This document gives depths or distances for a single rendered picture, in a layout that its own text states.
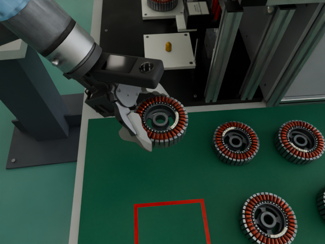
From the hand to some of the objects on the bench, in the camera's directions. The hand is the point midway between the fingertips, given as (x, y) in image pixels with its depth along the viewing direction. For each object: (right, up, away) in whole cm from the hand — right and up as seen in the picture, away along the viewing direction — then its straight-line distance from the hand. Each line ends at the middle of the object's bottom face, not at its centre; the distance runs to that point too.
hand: (162, 122), depth 53 cm
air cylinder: (+16, +23, +29) cm, 40 cm away
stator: (+22, -22, +3) cm, 32 cm away
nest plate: (+2, +22, +28) cm, 36 cm away
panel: (+26, +34, +36) cm, 56 cm away
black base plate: (+2, +31, +36) cm, 48 cm away
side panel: (+43, +6, +21) cm, 49 cm away
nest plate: (0, +42, +41) cm, 59 cm away
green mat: (+29, -22, +4) cm, 36 cm away
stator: (0, +43, +40) cm, 59 cm away
